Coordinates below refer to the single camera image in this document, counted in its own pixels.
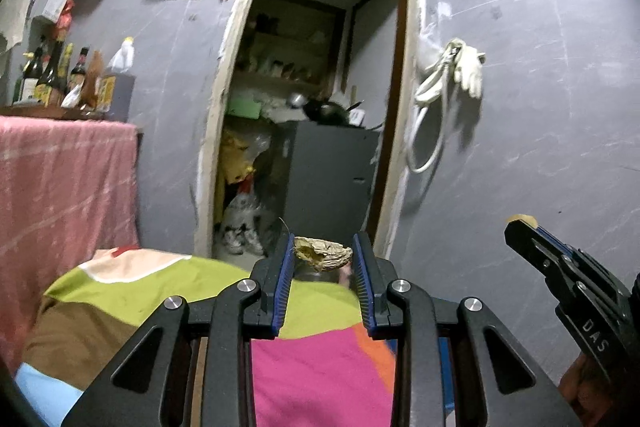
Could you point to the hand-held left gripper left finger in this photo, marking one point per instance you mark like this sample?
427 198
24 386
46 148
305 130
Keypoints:
285 287

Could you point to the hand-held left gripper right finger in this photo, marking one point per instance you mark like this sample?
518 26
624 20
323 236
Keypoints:
364 287

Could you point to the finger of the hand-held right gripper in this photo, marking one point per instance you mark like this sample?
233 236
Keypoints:
565 277

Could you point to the yellow peel scrap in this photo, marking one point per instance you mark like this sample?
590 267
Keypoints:
521 220

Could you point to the blue plastic basin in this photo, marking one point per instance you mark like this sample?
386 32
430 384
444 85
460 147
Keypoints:
446 372

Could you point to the person's right hand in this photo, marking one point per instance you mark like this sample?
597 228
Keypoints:
580 387

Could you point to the white sack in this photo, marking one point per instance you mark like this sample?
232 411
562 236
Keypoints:
240 212

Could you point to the dark grey cabinet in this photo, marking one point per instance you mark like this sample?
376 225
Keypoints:
330 182

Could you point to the colourful patchwork blanket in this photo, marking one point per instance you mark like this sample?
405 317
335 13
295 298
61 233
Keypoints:
125 292

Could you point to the black wok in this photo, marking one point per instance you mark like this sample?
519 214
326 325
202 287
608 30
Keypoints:
327 112

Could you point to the green box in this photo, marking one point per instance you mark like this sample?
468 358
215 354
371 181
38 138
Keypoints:
244 108

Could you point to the wooden storage shelves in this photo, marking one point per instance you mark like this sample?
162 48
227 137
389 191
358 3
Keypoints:
290 57

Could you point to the white rubber gloves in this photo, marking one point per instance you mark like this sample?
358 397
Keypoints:
470 67

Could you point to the pink striped towel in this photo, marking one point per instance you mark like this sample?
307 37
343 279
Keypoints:
65 207

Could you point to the brown paper package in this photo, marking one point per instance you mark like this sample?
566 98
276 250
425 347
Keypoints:
91 82

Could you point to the dark glass bottle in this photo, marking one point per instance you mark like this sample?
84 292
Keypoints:
52 77
31 79

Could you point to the red package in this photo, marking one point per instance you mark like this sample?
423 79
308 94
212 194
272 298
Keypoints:
65 19

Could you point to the white hanging cloth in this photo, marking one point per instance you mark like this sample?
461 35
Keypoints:
17 7

